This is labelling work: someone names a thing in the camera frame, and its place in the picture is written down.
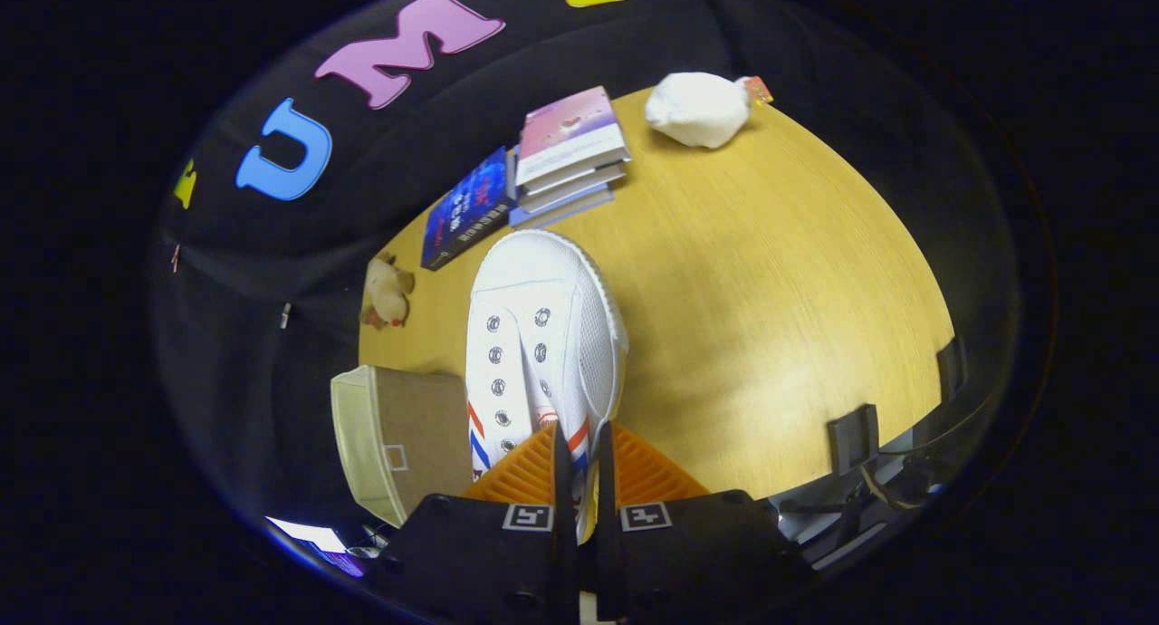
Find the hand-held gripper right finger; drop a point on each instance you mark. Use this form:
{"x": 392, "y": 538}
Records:
{"x": 607, "y": 562}

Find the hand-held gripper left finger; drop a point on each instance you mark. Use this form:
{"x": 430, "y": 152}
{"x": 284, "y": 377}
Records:
{"x": 566, "y": 552}

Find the beige fabric storage box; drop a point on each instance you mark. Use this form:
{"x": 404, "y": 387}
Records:
{"x": 421, "y": 426}

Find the white canvas shoe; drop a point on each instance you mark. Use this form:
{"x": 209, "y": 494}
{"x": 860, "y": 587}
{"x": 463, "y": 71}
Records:
{"x": 543, "y": 272}

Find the laptop screen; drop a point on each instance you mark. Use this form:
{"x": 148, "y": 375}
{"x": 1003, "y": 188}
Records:
{"x": 312, "y": 539}

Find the black table edge clamp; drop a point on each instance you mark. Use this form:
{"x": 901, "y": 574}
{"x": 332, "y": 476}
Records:
{"x": 853, "y": 437}
{"x": 951, "y": 368}

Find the beige plush dog toy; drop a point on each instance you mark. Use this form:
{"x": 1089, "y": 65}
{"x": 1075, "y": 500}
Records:
{"x": 387, "y": 290}

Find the light blue cover book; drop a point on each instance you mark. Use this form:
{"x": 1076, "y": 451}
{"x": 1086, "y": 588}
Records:
{"x": 561, "y": 210}

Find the dark blue cover book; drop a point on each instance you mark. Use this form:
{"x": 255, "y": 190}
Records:
{"x": 466, "y": 208}

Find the pink cover book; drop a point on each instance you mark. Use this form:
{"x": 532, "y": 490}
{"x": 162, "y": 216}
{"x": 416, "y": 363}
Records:
{"x": 570, "y": 131}

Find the white plush toy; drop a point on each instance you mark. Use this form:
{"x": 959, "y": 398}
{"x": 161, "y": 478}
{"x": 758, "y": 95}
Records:
{"x": 697, "y": 109}

